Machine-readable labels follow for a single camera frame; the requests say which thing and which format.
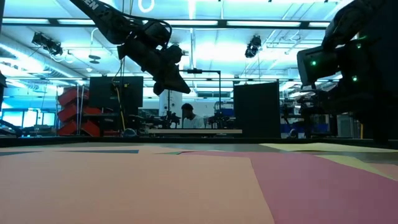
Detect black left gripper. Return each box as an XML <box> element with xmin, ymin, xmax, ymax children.
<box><xmin>117</xmin><ymin>39</ymin><xmax>192</xmax><ymax>96</ymax></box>

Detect orange paper sheet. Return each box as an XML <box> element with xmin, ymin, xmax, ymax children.
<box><xmin>0</xmin><ymin>151</ymin><xmax>276</xmax><ymax>224</ymax></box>

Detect white pillar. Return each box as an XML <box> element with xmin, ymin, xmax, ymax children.
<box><xmin>159</xmin><ymin>90</ymin><xmax>183</xmax><ymax>118</ymax></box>

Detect black background robot arms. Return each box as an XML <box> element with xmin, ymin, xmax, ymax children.
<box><xmin>136</xmin><ymin>110</ymin><xmax>182</xmax><ymax>129</ymax></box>

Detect person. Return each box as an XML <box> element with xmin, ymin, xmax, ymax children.
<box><xmin>180</xmin><ymin>102</ymin><xmax>206</xmax><ymax>129</ymax></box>

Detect black monitor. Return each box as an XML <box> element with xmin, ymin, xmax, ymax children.
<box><xmin>89</xmin><ymin>75</ymin><xmax>144</xmax><ymax>116</ymax></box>

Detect black divider board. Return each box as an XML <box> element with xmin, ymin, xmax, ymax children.
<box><xmin>233</xmin><ymin>81</ymin><xmax>282</xmax><ymax>139</ymax></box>

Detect blue board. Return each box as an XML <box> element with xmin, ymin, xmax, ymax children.
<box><xmin>280</xmin><ymin>123</ymin><xmax>330</xmax><ymax>134</ymax></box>

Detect black background robot workstation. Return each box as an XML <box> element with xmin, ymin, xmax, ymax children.
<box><xmin>280</xmin><ymin>90</ymin><xmax>338</xmax><ymax>139</ymax></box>

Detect black slanted bar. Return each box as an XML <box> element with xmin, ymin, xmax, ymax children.
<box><xmin>0</xmin><ymin>119</ymin><xmax>24</xmax><ymax>138</ymax></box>

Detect red paper sheet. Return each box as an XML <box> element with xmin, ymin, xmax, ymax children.
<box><xmin>182</xmin><ymin>151</ymin><xmax>398</xmax><ymax>224</ymax></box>

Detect black partition panel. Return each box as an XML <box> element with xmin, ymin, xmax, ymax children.
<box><xmin>360</xmin><ymin>0</ymin><xmax>398</xmax><ymax>140</ymax></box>

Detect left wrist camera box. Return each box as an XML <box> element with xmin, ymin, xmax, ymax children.
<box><xmin>165</xmin><ymin>44</ymin><xmax>186</xmax><ymax>65</ymax></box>

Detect hanging yellow cable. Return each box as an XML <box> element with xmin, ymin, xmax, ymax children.
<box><xmin>114</xmin><ymin>85</ymin><xmax>126</xmax><ymax>131</ymax></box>

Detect black aluminium table frame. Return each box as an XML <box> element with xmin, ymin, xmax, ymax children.
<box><xmin>0</xmin><ymin>136</ymin><xmax>398</xmax><ymax>150</ymax></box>

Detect white ring light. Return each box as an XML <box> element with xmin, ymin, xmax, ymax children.
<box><xmin>137</xmin><ymin>0</ymin><xmax>155</xmax><ymax>14</ymax></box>

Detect black ceiling camera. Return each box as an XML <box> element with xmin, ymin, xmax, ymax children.
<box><xmin>244</xmin><ymin>34</ymin><xmax>262</xmax><ymax>59</ymax></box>

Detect black ceiling light rail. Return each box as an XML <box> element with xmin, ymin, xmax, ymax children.
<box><xmin>0</xmin><ymin>17</ymin><xmax>332</xmax><ymax>29</ymax></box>

